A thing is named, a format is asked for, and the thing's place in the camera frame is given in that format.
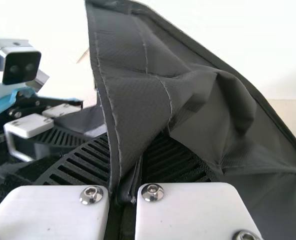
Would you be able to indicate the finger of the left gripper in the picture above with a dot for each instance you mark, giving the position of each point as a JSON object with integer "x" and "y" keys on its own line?
{"x": 28, "y": 127}
{"x": 62, "y": 110}

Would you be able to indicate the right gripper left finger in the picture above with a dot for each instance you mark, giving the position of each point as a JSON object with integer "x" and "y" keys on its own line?
{"x": 50, "y": 212}

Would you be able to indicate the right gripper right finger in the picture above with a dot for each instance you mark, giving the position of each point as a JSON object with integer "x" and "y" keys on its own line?
{"x": 187, "y": 212}

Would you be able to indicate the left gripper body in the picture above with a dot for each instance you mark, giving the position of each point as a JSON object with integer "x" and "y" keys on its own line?
{"x": 5, "y": 106}

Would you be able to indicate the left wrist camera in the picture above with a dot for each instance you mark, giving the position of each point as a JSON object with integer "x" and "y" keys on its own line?
{"x": 22, "y": 65}

